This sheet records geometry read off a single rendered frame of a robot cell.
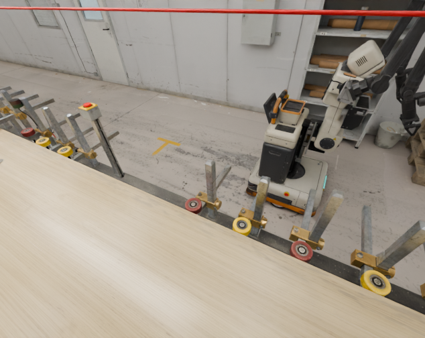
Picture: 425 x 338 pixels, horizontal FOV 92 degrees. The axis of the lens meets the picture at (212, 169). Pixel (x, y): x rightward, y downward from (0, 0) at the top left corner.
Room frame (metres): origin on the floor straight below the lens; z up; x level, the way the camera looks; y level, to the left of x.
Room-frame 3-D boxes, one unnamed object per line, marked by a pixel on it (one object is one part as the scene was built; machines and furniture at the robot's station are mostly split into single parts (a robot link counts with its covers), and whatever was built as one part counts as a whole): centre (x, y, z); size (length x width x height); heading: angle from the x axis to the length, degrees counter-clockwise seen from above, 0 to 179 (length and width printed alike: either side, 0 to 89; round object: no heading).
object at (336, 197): (0.45, -0.42, 0.91); 0.04 x 0.04 x 0.48; 60
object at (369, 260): (0.33, -0.62, 0.83); 0.14 x 0.06 x 0.05; 60
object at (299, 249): (0.37, -0.33, 0.85); 0.08 x 0.08 x 0.11
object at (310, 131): (1.46, -0.95, 0.68); 0.28 x 0.27 x 0.25; 149
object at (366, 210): (0.42, -0.65, 0.83); 0.43 x 0.03 x 0.04; 150
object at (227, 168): (0.79, 0.00, 0.81); 0.43 x 0.03 x 0.04; 150
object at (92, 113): (1.07, 0.65, 1.18); 0.07 x 0.07 x 0.08; 60
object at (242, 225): (0.50, -0.12, 0.85); 0.08 x 0.08 x 0.11
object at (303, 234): (0.46, -0.40, 0.83); 0.14 x 0.06 x 0.05; 60
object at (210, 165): (0.70, 0.01, 0.86); 0.04 x 0.04 x 0.48; 60
